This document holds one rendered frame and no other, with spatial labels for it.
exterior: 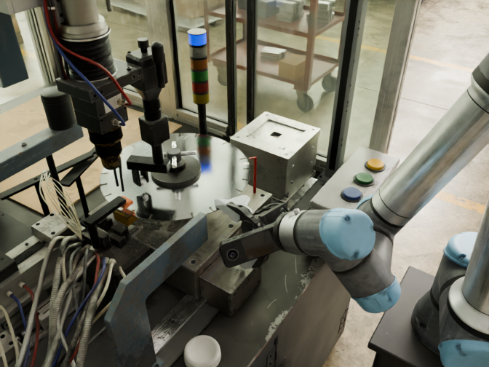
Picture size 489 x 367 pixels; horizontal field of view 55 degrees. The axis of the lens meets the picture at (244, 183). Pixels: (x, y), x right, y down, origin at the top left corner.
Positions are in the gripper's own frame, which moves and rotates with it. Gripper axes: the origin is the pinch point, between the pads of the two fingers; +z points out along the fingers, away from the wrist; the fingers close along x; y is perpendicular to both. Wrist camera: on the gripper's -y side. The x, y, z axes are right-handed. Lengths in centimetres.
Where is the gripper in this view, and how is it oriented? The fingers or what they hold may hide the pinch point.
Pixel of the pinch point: (225, 234)
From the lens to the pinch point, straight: 97.5
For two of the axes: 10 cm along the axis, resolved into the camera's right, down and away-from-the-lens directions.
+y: 7.6, -3.9, 5.2
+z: -5.4, 0.7, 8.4
